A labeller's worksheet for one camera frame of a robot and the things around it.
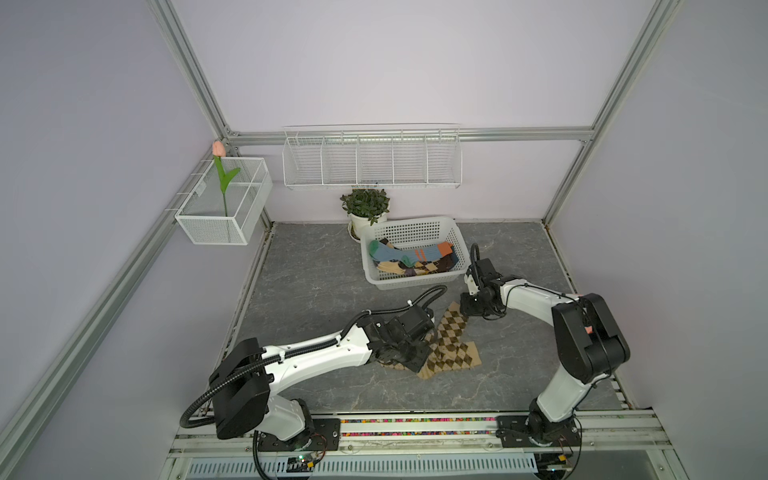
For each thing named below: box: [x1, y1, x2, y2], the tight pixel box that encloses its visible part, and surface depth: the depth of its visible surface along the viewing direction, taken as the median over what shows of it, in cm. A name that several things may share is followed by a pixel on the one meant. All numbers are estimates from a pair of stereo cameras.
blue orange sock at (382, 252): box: [369, 240, 418, 268], surface depth 105 cm
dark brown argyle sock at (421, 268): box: [376, 252, 459, 277], surface depth 105 cm
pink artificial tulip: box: [212, 140, 241, 217], surface depth 86 cm
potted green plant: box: [340, 188, 391, 243], surface depth 105 cm
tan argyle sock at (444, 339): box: [425, 301, 468, 361], surface depth 93 cm
